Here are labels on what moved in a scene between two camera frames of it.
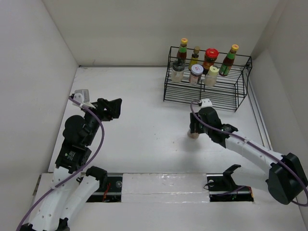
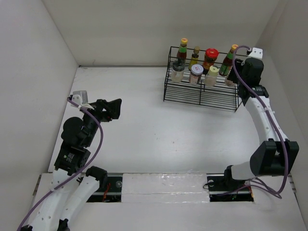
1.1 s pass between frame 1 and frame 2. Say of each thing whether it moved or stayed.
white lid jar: stayed
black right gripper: moved
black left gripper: stayed
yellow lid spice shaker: stayed
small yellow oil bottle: stayed
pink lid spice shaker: moved
